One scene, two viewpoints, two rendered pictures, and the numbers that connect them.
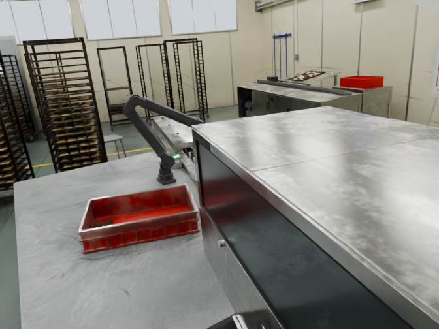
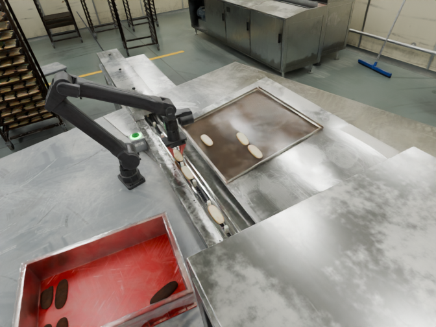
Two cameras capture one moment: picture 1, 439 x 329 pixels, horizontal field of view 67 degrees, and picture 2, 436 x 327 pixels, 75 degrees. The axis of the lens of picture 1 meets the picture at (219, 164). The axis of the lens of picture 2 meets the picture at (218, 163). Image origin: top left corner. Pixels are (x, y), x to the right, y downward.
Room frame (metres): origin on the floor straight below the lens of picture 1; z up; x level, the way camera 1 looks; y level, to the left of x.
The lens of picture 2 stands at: (0.83, 0.05, 1.69)
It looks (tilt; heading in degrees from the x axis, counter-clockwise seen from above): 40 degrees down; 353
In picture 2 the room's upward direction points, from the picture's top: 6 degrees counter-clockwise
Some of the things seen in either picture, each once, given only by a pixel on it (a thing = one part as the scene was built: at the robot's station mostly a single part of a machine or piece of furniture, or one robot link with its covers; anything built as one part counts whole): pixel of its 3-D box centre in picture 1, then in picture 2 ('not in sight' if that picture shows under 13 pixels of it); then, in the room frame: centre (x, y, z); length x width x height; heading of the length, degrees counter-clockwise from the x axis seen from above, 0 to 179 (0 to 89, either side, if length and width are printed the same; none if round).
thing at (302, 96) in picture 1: (300, 105); (257, 14); (5.83, -1.50, 0.51); 3.00 x 1.26 x 1.03; 17
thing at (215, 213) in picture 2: not in sight; (215, 213); (1.53, -0.01, 0.86); 0.10 x 0.04 x 0.01; 17
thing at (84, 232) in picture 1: (140, 214); (107, 283); (1.33, 0.36, 0.88); 0.49 x 0.34 x 0.10; 102
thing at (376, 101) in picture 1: (358, 115); (318, 26); (4.98, -2.17, 0.44); 0.70 x 0.55 x 0.87; 17
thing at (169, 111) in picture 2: not in sight; (178, 113); (1.92, 0.06, 1.08); 0.11 x 0.09 x 0.12; 102
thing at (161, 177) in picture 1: (165, 174); (129, 172); (1.86, 0.32, 0.86); 0.12 x 0.09 x 0.08; 30
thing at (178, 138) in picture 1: (171, 130); (123, 77); (2.94, 0.40, 0.89); 1.25 x 0.18 x 0.09; 17
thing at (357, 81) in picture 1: (360, 81); not in sight; (4.98, -2.17, 0.94); 0.51 x 0.36 x 0.13; 21
